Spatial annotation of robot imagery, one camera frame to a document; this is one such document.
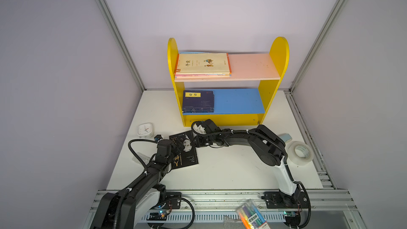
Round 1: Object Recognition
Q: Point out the pack of coloured markers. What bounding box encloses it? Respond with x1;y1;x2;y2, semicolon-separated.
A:
236;199;271;229

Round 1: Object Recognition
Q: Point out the small white alarm clock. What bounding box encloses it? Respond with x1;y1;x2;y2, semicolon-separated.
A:
137;123;154;138

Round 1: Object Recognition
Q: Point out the clear tape roll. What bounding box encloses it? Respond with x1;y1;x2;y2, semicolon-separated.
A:
287;141;314;166

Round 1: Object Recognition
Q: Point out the yellow pink blue bookshelf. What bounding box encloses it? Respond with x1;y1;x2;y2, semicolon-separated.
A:
167;37;289;127

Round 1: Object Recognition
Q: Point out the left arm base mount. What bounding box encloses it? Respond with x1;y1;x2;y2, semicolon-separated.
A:
135;183;182;223

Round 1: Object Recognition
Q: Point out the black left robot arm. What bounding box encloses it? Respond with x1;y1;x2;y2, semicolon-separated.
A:
90;139;192;229

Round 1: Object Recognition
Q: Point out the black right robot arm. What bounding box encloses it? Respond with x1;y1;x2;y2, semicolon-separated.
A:
191;119;302;199

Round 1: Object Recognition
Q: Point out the dark blue book hidden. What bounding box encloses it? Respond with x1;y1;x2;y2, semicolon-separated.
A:
182;90;215;109

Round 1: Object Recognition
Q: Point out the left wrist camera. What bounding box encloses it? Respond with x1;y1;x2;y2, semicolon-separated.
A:
154;135;164;143

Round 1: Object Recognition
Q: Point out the clear plastic small box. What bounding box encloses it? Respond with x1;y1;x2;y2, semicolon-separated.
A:
136;152;150;164

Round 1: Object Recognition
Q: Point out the dark blue book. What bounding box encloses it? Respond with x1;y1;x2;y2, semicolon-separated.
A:
182;108;214;113

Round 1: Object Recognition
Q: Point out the black book gold lettering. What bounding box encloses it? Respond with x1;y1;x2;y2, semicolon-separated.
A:
169;130;198;169

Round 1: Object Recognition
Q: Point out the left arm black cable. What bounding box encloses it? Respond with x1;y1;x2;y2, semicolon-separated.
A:
111;138;160;229

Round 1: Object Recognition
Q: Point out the pink cartoon cover book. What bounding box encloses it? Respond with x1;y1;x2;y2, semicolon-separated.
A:
174;74;232;79

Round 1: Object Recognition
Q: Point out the beige book orange border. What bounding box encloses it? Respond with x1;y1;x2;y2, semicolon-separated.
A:
174;53;232;75

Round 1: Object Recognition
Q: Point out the light blue stapler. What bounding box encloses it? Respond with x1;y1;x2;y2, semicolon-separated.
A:
278;133;293;143

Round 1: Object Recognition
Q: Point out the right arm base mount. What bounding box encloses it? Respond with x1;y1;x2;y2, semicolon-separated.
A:
261;188;310;210

